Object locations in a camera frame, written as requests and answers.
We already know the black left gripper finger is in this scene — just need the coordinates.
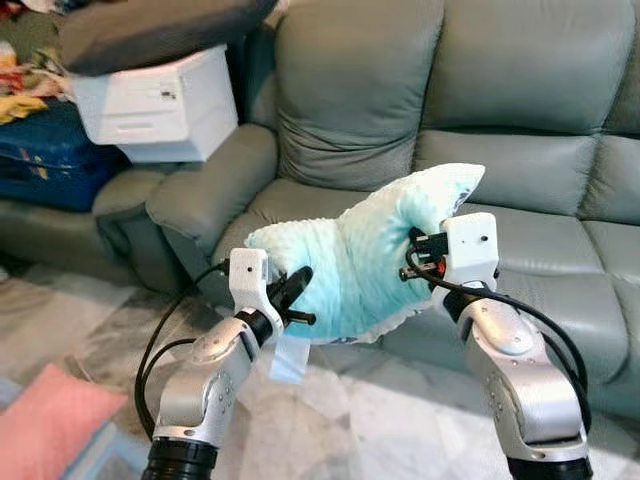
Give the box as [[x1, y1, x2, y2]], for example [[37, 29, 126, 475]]
[[272, 266, 314, 311]]

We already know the mint dotted fleece pillow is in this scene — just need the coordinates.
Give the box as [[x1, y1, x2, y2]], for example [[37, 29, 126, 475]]
[[243, 163, 486, 386]]

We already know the large grey-green leather sofa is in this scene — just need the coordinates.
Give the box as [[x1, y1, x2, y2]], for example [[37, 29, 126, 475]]
[[95, 0, 640, 421]]

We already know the small grey-green leather sofa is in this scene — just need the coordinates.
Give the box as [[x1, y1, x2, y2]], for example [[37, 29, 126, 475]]
[[0, 165, 181, 296]]

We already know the white storage box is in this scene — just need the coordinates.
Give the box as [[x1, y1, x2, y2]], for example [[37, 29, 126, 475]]
[[70, 45, 239, 163]]

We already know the pink blue checked mat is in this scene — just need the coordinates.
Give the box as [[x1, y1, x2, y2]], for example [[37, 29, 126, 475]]
[[60, 425, 151, 480]]

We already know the blue suitcase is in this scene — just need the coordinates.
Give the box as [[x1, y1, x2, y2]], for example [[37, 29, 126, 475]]
[[0, 100, 131, 213]]

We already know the dark grey cushion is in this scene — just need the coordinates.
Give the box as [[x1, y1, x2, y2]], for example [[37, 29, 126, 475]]
[[58, 0, 279, 78]]

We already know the colourful clothes pile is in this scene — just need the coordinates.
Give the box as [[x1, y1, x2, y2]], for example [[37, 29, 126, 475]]
[[0, 40, 76, 126]]

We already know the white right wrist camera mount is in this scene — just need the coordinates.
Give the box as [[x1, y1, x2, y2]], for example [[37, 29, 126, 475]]
[[440, 212, 499, 291]]

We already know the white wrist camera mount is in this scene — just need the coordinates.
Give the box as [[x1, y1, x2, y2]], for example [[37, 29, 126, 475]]
[[228, 248, 286, 316], [440, 212, 499, 291]]

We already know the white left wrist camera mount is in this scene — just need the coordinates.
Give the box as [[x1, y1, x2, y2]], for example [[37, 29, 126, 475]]
[[228, 248, 286, 316]]

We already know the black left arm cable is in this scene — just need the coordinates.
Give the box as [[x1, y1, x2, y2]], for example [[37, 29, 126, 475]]
[[134, 262, 233, 441]]

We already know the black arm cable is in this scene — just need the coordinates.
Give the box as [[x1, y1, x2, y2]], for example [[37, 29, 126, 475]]
[[134, 262, 233, 441], [403, 250, 593, 431]]

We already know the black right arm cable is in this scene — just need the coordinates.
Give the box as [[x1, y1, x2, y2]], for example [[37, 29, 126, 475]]
[[403, 250, 593, 431]]

